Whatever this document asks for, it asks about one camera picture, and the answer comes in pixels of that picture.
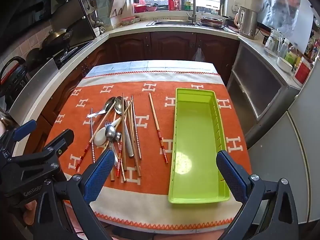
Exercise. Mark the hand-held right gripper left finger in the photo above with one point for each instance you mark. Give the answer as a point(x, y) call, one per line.
point(100, 175)

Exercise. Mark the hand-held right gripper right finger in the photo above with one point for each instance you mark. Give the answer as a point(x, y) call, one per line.
point(232, 177)

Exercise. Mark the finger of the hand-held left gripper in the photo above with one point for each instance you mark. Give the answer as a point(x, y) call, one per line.
point(25, 128)
point(62, 138)

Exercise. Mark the thin metal chopstick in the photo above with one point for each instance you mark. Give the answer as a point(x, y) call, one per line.
point(92, 130)

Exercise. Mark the white ceramic spoon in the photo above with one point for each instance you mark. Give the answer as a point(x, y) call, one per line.
point(100, 137)

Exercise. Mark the dark brown bamboo chopstick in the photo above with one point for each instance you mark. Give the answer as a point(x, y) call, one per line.
point(125, 112)
point(134, 152)

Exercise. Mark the small metal spoon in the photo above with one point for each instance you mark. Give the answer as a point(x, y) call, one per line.
point(117, 136)
point(110, 132)

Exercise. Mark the metal fork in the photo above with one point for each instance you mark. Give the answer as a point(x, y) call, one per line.
point(107, 124)

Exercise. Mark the green plastic utensil tray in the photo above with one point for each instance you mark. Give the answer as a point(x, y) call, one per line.
point(197, 130)

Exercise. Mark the large metal spoon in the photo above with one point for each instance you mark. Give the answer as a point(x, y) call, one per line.
point(120, 106)
point(110, 103)

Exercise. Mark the hanging kitchen utensils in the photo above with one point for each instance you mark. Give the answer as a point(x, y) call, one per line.
point(91, 7)

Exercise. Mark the person's left hand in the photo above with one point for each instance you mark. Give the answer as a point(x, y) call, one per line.
point(30, 210)

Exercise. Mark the stainless steel stove guard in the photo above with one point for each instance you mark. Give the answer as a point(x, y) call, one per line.
point(37, 85)

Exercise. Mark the orange patterned blanket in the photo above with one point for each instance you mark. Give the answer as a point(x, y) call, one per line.
point(152, 180)

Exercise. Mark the grey refrigerator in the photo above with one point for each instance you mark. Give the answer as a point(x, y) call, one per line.
point(287, 155)

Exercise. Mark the dark cooking pot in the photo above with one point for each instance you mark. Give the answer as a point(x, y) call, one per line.
point(36, 58)

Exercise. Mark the black gas stove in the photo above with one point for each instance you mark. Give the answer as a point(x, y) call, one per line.
point(72, 52)

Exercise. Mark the dark wok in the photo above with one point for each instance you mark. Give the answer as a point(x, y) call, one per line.
point(56, 36)

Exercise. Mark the white cup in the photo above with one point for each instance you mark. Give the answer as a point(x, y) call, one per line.
point(97, 32)

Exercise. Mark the black range hood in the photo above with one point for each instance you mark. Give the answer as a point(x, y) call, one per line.
point(32, 7)

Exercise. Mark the stainless steel backsplash panel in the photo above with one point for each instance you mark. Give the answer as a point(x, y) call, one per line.
point(75, 17)

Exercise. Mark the white bowl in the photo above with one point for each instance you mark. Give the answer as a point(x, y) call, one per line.
point(284, 65)

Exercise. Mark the hanging clear plastic bag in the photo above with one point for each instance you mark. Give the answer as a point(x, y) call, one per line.
point(199, 56)

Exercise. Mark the red box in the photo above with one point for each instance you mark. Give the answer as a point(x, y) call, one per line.
point(302, 71)

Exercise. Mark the green label bottle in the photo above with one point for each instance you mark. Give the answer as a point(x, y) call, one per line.
point(290, 56)

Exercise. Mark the white kitchen countertop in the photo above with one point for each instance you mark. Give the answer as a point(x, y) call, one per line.
point(140, 28)

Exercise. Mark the pink food tray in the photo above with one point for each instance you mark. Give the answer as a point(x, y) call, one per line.
point(128, 20)

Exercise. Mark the clear plastic bottle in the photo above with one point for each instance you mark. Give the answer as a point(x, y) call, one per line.
point(283, 47)

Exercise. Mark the glass jar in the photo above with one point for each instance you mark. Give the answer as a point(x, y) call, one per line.
point(271, 42)

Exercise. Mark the dark wooden base cabinets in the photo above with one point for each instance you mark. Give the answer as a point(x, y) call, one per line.
point(172, 46)

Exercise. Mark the leaning cutting board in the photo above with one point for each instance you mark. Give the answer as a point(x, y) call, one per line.
point(122, 5)

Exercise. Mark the pink basin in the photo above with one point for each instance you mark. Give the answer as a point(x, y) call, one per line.
point(140, 7)

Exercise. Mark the stainless steel electric kettle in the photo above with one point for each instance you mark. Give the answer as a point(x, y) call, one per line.
point(247, 22)

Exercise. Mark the stacked dirty dishes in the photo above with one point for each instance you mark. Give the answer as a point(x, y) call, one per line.
point(212, 22)

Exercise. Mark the stainless steel sink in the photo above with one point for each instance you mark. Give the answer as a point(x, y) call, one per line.
point(170, 23)

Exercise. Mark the metal kitchen faucet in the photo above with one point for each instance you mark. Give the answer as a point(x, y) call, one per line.
point(193, 7)

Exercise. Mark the translucent plastic sheet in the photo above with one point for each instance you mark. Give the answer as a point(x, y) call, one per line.
point(282, 10)

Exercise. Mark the red spray bottle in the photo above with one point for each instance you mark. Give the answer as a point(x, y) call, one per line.
point(171, 1)

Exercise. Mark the green dish soap bottle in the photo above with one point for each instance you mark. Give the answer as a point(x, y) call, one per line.
point(187, 3)

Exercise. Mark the pink pump bottle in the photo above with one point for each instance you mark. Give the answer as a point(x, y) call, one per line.
point(178, 1)

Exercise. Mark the wall socket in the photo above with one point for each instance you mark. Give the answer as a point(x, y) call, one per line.
point(235, 7)

